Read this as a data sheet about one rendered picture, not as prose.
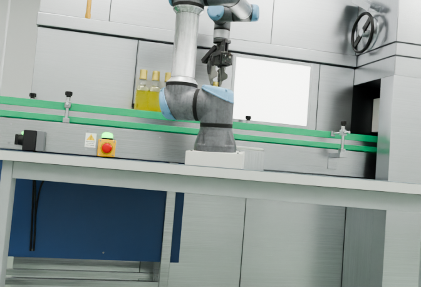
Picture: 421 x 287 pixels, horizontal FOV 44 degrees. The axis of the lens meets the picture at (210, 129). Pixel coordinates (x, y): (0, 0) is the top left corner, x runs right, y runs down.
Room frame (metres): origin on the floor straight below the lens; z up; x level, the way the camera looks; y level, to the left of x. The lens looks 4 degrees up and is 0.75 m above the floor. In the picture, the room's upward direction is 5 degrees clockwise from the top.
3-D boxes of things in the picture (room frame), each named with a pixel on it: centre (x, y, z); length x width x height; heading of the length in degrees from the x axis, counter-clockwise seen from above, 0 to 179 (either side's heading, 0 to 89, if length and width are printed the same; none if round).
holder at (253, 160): (2.26, -0.11, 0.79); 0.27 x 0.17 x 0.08; 13
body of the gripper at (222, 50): (2.36, -0.02, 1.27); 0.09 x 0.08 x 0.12; 38
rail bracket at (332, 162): (2.45, -0.61, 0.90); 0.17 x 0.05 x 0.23; 13
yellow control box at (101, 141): (2.14, 0.42, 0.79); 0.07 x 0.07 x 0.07; 13
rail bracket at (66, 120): (2.12, 0.59, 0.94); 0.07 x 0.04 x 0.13; 13
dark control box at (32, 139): (2.08, 0.69, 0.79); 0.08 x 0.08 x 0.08; 13
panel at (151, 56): (2.59, -0.06, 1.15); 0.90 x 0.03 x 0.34; 103
